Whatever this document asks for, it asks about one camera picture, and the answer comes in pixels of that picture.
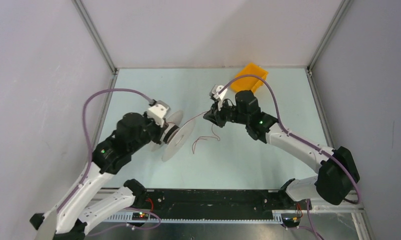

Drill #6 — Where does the aluminium frame post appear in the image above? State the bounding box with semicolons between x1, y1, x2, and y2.
306;0;354;76
71;0;117;75

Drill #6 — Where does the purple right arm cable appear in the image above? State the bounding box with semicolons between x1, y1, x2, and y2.
218;74;362;205

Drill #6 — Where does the slotted cable duct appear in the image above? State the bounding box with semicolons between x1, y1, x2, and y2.
104;211;283;224

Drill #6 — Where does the red thin wire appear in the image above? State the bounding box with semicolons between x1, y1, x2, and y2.
167;110;221;155

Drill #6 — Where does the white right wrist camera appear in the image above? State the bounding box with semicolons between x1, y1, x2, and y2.
209;84;227;111

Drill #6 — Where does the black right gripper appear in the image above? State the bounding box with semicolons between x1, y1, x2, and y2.
203;96;249;128

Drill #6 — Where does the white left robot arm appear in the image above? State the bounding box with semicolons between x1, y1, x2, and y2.
30;112;167;240

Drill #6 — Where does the white perforated cable spool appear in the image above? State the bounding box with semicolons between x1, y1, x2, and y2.
148;110;196;162

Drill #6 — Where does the aluminium frame post right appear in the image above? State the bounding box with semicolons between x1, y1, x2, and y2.
306;0;354;76

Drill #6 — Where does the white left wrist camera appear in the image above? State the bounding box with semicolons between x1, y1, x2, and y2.
146;100;170;127

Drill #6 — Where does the aluminium frame post left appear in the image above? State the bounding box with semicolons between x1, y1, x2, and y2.
71;0;117;75

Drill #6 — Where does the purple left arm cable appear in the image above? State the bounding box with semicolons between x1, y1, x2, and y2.
54;88;155;215

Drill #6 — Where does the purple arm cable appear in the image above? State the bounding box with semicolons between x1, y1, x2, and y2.
54;88;155;215
218;74;362;205

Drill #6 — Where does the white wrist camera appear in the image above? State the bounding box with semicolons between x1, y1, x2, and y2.
146;100;170;127
209;84;227;111

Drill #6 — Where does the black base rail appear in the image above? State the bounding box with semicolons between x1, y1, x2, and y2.
132;188;297;219

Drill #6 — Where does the yellow plastic bin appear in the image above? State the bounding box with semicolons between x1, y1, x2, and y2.
230;62;269;93

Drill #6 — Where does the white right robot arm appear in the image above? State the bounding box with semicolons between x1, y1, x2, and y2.
203;86;360;209

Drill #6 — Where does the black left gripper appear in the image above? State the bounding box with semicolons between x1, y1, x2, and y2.
128;110;169;154

